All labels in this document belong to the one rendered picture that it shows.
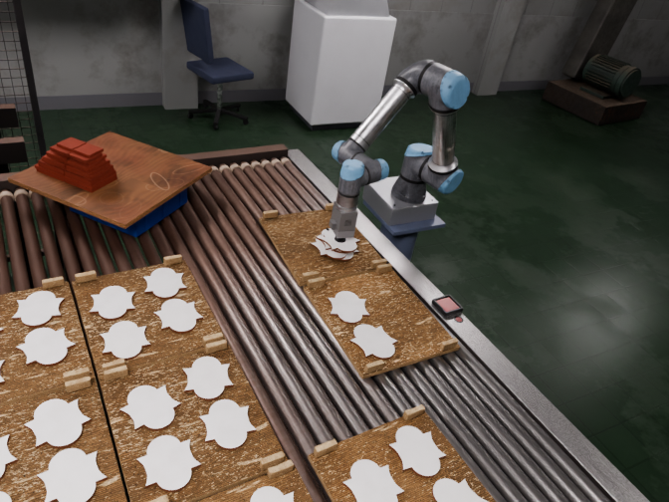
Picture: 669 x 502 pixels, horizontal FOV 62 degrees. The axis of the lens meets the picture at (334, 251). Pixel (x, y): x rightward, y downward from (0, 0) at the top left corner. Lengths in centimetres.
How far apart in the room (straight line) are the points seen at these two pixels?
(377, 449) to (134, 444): 58
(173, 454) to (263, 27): 463
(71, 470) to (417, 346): 97
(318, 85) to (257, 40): 84
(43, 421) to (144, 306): 45
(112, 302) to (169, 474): 61
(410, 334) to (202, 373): 64
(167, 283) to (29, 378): 48
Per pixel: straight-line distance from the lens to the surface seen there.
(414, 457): 146
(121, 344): 165
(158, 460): 140
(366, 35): 514
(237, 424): 145
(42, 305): 181
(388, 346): 170
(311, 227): 214
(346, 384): 160
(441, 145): 215
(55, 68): 533
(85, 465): 142
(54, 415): 152
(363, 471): 141
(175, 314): 172
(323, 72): 505
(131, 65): 538
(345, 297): 182
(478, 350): 183
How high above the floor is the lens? 211
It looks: 35 degrees down
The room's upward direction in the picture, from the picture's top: 10 degrees clockwise
